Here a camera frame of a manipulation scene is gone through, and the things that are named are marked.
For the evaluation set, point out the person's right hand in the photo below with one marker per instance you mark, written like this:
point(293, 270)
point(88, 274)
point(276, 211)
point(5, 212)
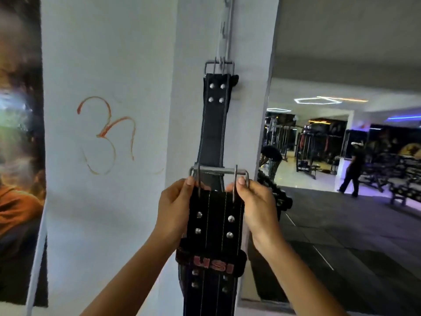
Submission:
point(259, 217)

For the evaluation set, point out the person's left hand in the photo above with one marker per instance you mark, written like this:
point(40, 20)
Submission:
point(171, 213)

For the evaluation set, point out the person's left thumb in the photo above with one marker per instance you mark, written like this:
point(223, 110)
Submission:
point(187, 189)

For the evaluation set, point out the person's right thumb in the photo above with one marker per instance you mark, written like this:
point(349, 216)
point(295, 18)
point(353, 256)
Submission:
point(246, 189)

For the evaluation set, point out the black lifting belt red label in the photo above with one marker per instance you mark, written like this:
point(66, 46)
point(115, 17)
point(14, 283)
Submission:
point(212, 233)

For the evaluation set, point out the person's right forearm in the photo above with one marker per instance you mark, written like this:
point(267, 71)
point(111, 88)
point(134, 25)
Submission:
point(299, 283)

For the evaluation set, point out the person's left forearm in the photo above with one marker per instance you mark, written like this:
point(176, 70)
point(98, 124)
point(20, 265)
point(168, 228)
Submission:
point(131, 279)

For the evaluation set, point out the row of black dumbbells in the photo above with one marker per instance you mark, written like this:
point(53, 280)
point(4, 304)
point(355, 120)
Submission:
point(279, 197)

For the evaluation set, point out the plain black leather lifting belt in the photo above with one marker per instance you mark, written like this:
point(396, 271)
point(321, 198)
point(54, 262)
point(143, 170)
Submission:
point(215, 128)

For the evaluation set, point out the oval ceiling light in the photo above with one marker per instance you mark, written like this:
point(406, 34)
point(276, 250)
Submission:
point(279, 110)

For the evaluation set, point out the hexagonal ceiling light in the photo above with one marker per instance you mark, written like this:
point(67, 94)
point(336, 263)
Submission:
point(317, 100)

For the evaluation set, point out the long dumbbell rack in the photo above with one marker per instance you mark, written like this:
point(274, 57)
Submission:
point(394, 180)

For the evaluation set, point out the blue ceiling light strip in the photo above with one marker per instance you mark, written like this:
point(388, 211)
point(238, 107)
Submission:
point(404, 117)

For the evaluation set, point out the large wall mirror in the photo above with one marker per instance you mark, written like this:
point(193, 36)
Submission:
point(345, 243)

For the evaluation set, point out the metal wall hook rail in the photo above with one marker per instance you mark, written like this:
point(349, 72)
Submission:
point(227, 29)

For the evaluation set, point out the dark wall poster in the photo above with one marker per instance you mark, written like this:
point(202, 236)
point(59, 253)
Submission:
point(19, 161)

